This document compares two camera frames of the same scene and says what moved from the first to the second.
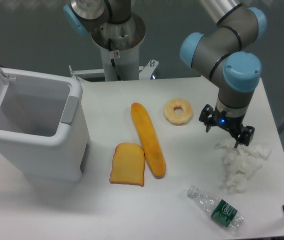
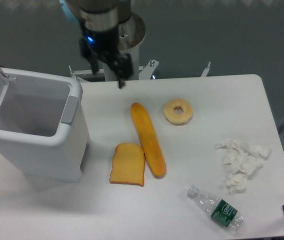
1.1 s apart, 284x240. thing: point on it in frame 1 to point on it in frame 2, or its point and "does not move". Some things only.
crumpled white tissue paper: (239, 163) does not move
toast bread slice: (128, 165) does not move
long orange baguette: (148, 141) does not move
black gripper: (208, 117) to (106, 42)
